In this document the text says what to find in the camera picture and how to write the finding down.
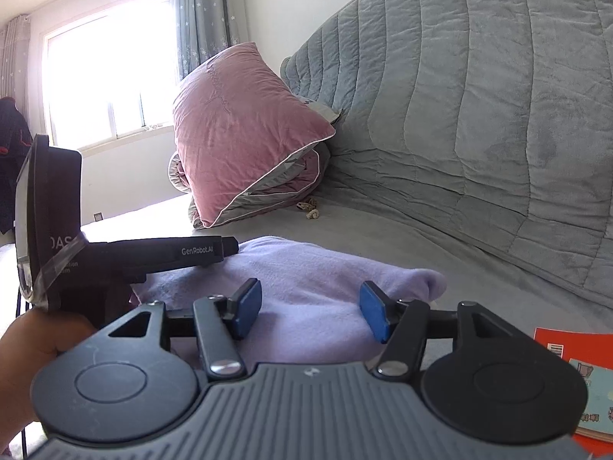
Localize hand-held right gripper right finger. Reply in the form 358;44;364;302
359;280;534;377

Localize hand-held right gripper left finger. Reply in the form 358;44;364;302
98;278;263;380

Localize purple pants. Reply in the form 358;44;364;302
129;236;448;365

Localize person's left hand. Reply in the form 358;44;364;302
0;309;99;442

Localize dark hanging coat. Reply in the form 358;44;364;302
0;97;34;235

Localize folded pink grey quilt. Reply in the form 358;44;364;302
167;96;343;231

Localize small beige tassel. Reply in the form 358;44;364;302
297;197;321;221

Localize pink pillow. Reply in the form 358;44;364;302
172;42;336;229

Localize window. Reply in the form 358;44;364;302
41;0;178;151

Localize grey star-print curtain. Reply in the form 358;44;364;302
0;14;32;106
175;0;250;82

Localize red booklet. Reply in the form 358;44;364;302
534;327;613;456

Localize grey quilted headboard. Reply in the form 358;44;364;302
280;0;613;312

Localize light blue picture card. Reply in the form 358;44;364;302
567;358;613;442

